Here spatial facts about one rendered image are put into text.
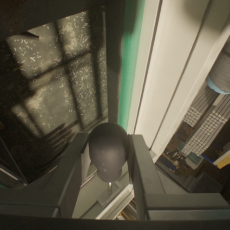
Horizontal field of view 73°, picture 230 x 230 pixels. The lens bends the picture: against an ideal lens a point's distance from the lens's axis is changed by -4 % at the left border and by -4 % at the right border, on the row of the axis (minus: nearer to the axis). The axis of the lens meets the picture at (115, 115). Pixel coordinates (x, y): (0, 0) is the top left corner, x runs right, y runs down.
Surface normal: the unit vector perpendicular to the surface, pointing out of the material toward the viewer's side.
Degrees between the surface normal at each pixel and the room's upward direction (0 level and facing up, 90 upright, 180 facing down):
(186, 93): 90
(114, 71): 90
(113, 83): 90
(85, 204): 90
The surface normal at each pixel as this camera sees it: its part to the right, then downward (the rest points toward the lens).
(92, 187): 0.02, -0.61
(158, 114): -0.72, 0.54
